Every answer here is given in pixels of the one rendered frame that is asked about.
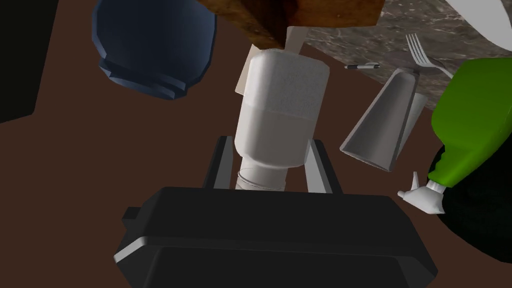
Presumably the white plate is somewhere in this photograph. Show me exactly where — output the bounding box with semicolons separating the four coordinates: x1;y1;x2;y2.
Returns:
444;0;512;52

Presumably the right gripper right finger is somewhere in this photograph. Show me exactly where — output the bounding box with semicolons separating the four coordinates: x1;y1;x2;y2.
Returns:
303;138;344;195

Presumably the white bottle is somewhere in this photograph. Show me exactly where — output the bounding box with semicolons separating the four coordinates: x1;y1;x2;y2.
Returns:
233;48;331;192

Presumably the green spray bottle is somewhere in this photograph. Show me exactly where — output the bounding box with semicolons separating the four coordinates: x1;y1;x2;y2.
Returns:
397;58;512;216

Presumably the black and silver pen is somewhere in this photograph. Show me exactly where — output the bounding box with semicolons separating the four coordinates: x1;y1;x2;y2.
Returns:
344;62;381;71

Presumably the brown wooden block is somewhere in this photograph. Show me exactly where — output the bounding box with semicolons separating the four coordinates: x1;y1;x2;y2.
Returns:
197;0;386;51

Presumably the silver fork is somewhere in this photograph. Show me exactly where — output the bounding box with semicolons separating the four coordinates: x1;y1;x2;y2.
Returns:
405;33;454;79

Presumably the dark blue jar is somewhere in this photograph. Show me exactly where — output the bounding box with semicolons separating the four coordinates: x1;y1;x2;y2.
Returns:
91;0;218;101

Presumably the grey cone-shaped cup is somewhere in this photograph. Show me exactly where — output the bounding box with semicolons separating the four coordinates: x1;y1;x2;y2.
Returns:
339;67;429;173

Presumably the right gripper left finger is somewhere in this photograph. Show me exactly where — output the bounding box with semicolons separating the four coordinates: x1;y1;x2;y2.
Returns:
202;135;235;191

